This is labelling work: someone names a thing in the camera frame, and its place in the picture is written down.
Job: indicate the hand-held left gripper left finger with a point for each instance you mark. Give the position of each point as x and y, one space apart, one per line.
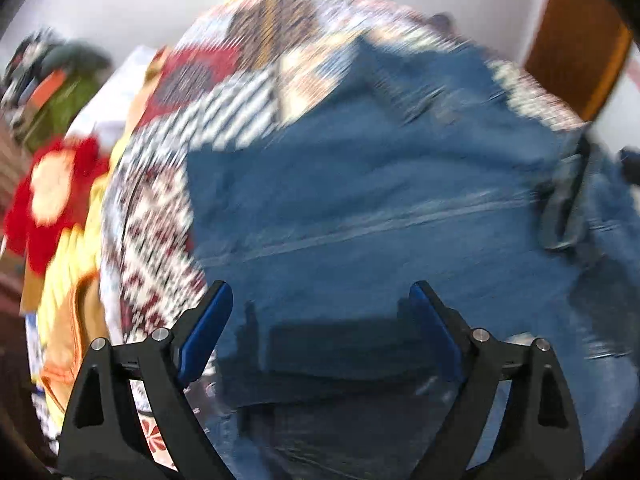
207 325

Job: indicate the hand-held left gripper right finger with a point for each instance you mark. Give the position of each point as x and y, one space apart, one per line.
434 325

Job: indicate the blue denim jeans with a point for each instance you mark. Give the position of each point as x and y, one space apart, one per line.
350 185

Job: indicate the brown wooden door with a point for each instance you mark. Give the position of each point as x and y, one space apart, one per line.
575 40

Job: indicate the yellow cloth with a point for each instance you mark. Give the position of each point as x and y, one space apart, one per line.
60 285

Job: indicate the red plush toy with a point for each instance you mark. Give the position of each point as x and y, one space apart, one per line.
85 160

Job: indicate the patchwork patterned bedspread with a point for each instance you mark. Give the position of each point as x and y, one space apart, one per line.
240 110

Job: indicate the green patterned box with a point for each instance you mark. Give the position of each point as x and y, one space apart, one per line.
65 105

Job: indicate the white sheet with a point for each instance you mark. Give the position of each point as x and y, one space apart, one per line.
130 70

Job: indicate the orange box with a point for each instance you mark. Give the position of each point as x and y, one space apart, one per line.
50 85

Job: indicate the dark green pillow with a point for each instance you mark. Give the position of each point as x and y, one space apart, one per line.
80 55

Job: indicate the pile of assorted clutter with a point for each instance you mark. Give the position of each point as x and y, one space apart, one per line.
25 60

